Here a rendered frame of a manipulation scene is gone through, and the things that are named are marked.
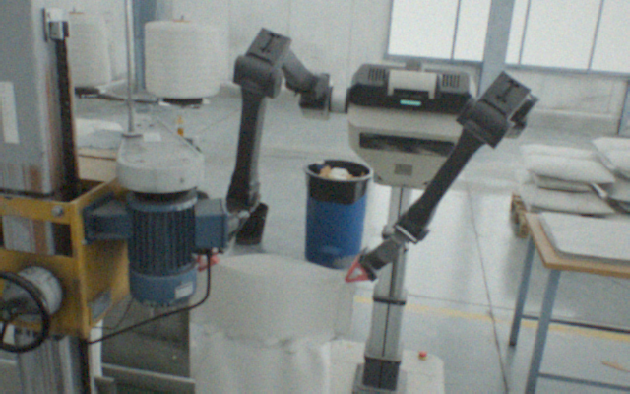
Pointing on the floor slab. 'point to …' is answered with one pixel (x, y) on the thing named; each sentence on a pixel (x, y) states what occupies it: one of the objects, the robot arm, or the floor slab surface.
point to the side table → (552, 305)
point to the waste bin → (335, 212)
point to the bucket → (253, 226)
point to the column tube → (37, 164)
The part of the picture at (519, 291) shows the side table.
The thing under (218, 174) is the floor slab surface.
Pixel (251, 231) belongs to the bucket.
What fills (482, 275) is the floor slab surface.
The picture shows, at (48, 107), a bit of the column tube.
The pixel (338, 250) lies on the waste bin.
